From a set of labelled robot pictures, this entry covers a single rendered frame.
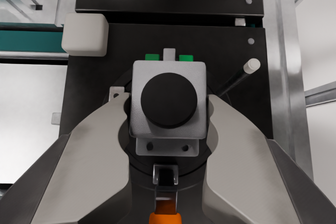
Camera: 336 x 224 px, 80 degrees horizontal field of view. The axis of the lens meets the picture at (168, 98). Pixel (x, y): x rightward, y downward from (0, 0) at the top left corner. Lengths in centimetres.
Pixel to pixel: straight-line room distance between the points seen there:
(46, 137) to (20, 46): 12
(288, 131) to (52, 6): 34
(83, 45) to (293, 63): 25
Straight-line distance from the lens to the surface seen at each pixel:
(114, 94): 20
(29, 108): 34
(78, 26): 26
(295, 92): 29
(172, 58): 17
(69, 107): 25
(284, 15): 33
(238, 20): 29
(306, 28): 47
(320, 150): 42
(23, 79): 36
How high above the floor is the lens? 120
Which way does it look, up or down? 79 degrees down
